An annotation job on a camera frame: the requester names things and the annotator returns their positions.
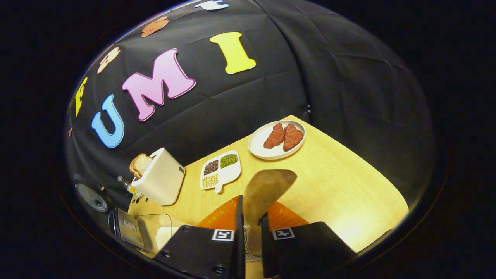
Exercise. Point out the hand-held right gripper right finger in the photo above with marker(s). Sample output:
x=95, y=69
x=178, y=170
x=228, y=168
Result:
x=266, y=252

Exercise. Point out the white toaster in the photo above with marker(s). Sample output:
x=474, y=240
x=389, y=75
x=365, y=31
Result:
x=162, y=182

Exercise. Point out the clear glass dish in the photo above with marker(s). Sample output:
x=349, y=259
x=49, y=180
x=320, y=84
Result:
x=149, y=228

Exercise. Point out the white divided dish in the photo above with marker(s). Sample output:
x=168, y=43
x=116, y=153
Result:
x=230, y=176

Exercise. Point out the dark grey rice cooker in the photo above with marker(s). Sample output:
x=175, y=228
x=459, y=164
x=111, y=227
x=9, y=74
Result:
x=128, y=228

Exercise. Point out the small clear bottle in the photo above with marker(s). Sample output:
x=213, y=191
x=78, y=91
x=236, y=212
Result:
x=128, y=185

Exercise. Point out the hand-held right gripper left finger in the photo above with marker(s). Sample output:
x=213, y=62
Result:
x=239, y=248

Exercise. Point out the pile of brown beans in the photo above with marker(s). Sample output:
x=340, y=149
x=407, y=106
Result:
x=211, y=167

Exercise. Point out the wooden spoon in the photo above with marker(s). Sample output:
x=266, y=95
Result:
x=267, y=190

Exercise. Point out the red meat piece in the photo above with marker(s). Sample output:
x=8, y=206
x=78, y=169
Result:
x=275, y=136
x=292, y=137

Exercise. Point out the pile of yellow beans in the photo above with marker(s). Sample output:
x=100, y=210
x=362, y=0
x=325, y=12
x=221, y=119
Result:
x=209, y=181

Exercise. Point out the white round plate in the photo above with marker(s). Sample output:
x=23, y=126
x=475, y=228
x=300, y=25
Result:
x=257, y=147

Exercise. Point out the pile of white rice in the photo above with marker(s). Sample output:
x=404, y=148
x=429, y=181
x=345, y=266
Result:
x=164, y=236

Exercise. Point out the pile of green beans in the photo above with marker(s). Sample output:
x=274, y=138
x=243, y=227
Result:
x=229, y=161

